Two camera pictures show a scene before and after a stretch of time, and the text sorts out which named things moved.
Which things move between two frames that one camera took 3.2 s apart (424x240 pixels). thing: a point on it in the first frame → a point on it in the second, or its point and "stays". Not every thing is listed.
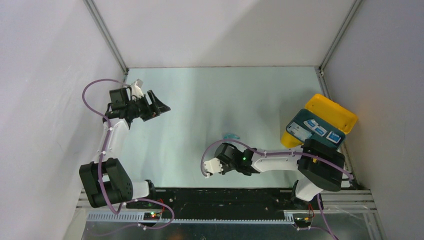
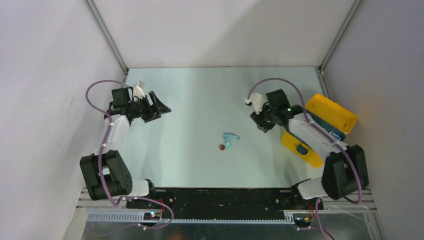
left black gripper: [154, 110] stays
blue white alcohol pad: [334, 136] stays
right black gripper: [224, 168] → [257, 118]
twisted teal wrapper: [231, 136] stays
